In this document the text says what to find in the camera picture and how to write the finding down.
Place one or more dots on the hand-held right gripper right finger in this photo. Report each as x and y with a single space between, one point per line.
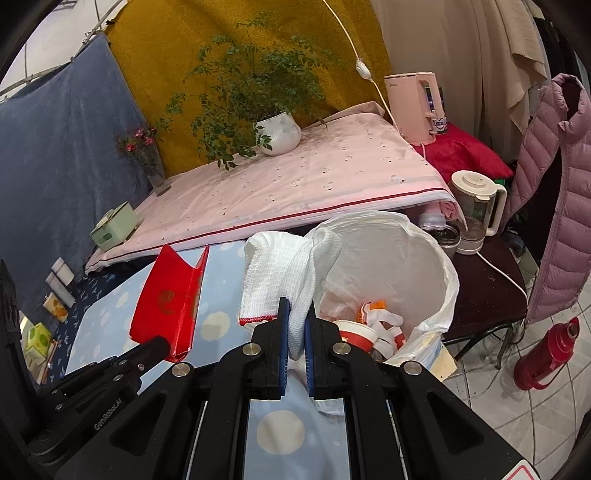
312 357

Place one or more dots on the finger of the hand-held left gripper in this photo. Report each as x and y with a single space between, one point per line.
138 357

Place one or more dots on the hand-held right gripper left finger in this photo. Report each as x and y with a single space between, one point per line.
282 341

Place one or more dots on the red white paper cup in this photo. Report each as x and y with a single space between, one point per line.
360 334

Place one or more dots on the white knitted cloth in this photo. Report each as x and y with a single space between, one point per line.
272 281

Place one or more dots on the red carton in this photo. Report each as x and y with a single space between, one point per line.
161 300

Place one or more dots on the large orange crinkled wrapper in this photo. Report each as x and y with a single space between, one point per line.
376 305

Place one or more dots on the bin with white plastic bag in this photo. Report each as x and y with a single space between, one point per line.
392 249

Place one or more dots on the light blue dotted cloth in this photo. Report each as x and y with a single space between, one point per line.
217 323

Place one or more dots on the navy blue printed cloth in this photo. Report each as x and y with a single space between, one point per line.
87 295

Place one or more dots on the green yellow printed box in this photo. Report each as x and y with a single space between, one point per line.
37 344

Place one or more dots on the yellow orange printed box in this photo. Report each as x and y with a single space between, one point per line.
55 308

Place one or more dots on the white canister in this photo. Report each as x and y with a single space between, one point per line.
63 272
59 290

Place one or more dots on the pale green box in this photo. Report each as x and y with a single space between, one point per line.
113 226

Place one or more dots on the pink dotted cloth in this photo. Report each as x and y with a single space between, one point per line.
300 184

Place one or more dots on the clear glass jar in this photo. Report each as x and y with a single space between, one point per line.
445 237

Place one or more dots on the glass vase with pink flowers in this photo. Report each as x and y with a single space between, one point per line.
157 175

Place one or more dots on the green plant in white pot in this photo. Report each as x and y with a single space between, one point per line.
277 134

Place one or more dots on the white blender jug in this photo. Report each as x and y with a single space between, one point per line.
471 189

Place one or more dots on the red thermos flask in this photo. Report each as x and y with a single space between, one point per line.
545 355

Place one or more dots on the grey blue hanging cloth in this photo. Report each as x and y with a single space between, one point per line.
60 138

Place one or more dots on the red cushion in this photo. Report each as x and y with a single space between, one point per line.
457 152

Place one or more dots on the pink electric kettle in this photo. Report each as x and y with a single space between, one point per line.
406 110

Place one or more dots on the pink puffer jacket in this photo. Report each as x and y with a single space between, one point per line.
554 194

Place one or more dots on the mustard yellow backdrop cloth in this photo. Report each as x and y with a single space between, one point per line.
161 55

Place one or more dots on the beige curtain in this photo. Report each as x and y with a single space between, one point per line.
461 46

